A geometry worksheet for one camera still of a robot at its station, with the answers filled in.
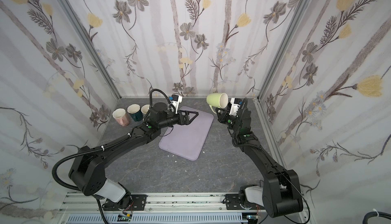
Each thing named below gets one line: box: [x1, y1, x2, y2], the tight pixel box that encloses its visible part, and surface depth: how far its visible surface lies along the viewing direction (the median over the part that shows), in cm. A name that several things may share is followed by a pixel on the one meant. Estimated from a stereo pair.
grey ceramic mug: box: [140, 103, 151, 120], surface depth 103 cm
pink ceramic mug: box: [112, 107, 130, 127], surface depth 100 cm
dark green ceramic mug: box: [126, 103, 144, 122], surface depth 101 cm
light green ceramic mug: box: [206, 92, 229, 115], surface depth 81 cm
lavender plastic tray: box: [158, 106, 215, 161], surface depth 95 cm
